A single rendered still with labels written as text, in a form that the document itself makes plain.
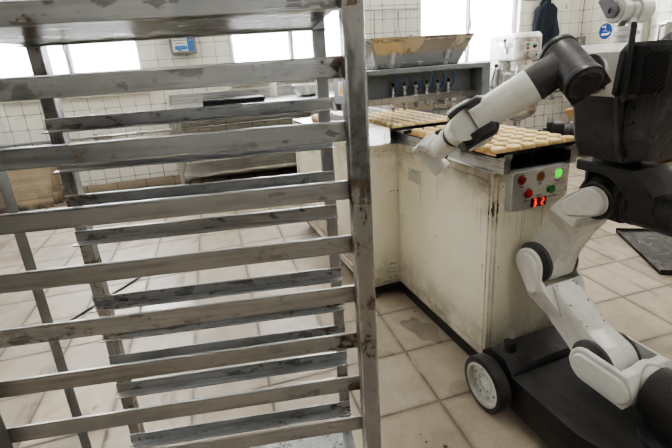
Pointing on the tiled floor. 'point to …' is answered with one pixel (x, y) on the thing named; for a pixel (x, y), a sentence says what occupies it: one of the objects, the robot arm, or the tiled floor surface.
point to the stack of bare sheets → (650, 247)
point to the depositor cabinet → (388, 271)
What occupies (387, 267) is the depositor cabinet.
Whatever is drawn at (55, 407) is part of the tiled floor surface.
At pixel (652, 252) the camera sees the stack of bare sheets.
